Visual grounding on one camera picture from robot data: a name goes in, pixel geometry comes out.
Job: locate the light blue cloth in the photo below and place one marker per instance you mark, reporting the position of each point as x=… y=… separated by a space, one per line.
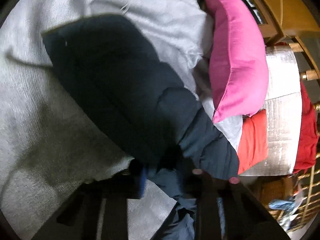
x=288 y=204

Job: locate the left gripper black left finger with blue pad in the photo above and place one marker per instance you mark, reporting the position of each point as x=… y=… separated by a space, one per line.
x=98 y=209

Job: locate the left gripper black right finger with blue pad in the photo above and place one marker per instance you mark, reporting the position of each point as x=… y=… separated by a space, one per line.
x=244 y=216

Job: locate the orange wooden pillar cabinet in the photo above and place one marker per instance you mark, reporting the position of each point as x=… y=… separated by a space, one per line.
x=285 y=18

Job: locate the silver foil insulation mat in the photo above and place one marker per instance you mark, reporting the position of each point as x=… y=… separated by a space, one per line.
x=283 y=105

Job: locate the red pillow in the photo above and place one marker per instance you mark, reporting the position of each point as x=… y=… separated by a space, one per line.
x=253 y=147

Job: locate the navy blue puffer jacket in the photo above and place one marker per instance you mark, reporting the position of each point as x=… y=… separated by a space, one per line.
x=114 y=74

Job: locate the grey bed sheet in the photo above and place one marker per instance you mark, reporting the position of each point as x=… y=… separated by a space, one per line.
x=49 y=146

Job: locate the red blanket on railing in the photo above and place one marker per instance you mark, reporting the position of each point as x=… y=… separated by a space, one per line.
x=308 y=138

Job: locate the pink pillow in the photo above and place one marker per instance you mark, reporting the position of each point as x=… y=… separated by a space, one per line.
x=238 y=70

